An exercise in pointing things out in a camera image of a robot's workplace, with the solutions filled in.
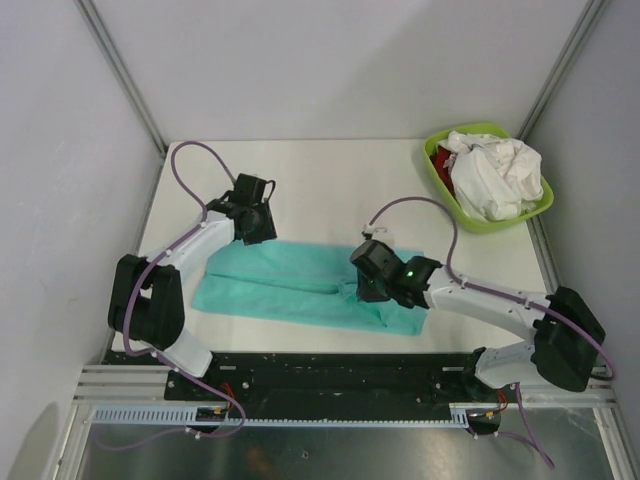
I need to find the red t shirt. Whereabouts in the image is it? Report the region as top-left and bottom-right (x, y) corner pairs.
(430, 146), (454, 194)

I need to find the teal t shirt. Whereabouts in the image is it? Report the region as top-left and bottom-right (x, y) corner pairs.
(192, 240), (427, 336)

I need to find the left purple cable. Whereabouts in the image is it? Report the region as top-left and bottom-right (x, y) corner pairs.
(92, 141), (248, 451)

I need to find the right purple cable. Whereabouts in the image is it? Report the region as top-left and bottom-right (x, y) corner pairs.
(364, 195), (617, 470)

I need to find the grey slotted cable duct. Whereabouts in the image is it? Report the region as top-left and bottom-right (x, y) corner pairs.
(91, 403), (501, 429)

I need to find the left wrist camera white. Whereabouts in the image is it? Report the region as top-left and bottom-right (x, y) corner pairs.
(229, 173), (276, 206)

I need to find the left aluminium frame post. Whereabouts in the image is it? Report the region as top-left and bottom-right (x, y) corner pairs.
(74, 0), (168, 151)

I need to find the aluminium front rail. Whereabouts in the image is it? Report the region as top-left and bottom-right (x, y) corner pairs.
(73, 365), (617, 408)

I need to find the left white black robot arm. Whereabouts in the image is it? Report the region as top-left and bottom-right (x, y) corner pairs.
(108, 199), (277, 400)

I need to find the aluminium frame post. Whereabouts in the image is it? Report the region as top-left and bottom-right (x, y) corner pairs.
(517, 0), (611, 141)
(74, 0), (168, 151)

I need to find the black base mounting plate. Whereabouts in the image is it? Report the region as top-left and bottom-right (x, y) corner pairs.
(99, 351), (581, 407)

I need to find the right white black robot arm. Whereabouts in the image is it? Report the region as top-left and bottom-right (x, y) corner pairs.
(350, 239), (605, 401)

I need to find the right aluminium frame post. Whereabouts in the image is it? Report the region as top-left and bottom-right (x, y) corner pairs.
(517, 0), (611, 141)

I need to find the purple cable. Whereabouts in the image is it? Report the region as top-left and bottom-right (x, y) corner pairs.
(364, 195), (617, 470)
(92, 141), (248, 451)

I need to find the white t shirt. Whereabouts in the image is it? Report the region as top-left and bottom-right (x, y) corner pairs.
(438, 131), (543, 223)

